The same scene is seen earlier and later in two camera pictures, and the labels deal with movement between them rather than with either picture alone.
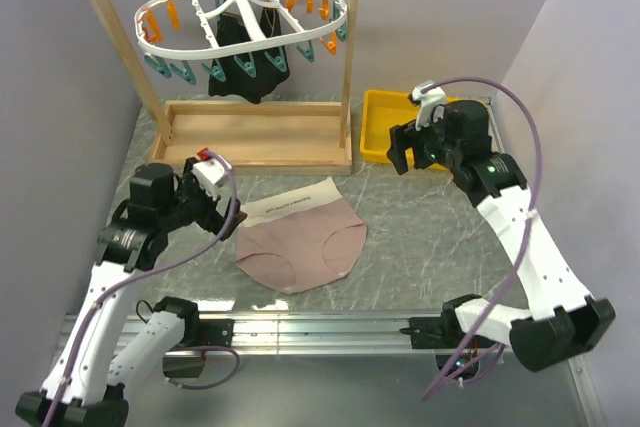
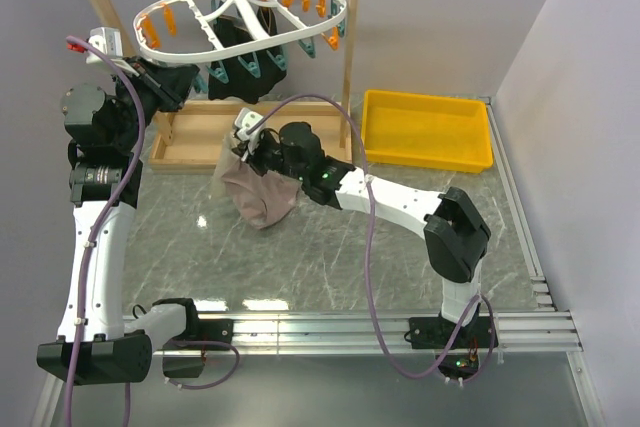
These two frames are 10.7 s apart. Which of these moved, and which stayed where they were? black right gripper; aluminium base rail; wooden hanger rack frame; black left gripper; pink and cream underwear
Moved: black right gripper; pink and cream underwear; black left gripper
Stayed: aluminium base rail; wooden hanger rack frame
